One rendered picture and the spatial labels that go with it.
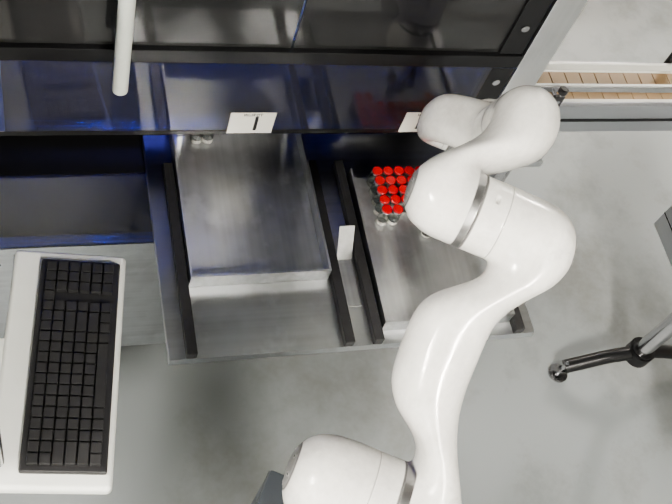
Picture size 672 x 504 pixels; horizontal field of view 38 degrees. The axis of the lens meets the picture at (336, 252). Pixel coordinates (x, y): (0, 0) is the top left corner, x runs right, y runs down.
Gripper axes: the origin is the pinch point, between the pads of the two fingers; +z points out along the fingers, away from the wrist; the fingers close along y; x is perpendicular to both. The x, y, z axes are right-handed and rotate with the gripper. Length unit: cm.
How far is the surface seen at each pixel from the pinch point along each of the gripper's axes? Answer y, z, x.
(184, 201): -9.1, 5.9, -46.8
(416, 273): 8.8, 5.9, -4.2
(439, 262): 6.6, 5.9, 1.2
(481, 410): 7, 94, 45
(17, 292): 4, 14, -77
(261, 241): 0.3, 5.9, -33.4
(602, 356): -2, 83, 82
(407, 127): -17.0, -6.3, -3.8
